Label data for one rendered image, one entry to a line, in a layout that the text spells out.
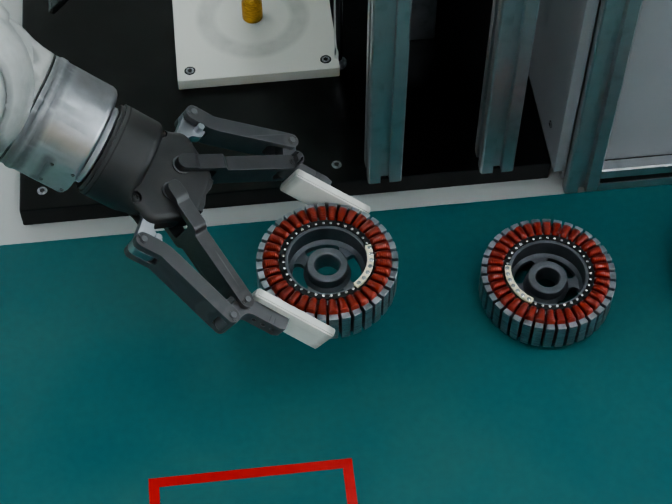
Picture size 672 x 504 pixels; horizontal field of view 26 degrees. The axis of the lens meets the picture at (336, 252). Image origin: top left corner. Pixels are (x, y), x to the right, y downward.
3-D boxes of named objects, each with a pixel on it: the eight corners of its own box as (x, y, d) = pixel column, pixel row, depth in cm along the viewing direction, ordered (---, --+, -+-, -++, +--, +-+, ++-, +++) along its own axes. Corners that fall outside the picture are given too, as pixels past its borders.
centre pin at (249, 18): (243, 24, 138) (241, 3, 136) (241, 9, 139) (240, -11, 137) (263, 22, 138) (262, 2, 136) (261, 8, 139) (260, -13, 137)
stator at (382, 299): (240, 325, 115) (238, 299, 112) (279, 214, 121) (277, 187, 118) (378, 355, 113) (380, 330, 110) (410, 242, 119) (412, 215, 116)
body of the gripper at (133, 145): (96, 124, 115) (198, 179, 117) (59, 209, 110) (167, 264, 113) (132, 78, 109) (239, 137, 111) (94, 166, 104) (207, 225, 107)
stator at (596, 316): (564, 223, 128) (570, 197, 125) (635, 318, 122) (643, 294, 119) (454, 270, 125) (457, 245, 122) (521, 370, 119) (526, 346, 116)
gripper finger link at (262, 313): (233, 287, 109) (221, 320, 108) (289, 318, 111) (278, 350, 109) (224, 294, 111) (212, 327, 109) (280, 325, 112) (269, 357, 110)
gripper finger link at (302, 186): (278, 190, 118) (280, 183, 118) (351, 228, 120) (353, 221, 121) (295, 174, 116) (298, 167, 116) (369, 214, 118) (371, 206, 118)
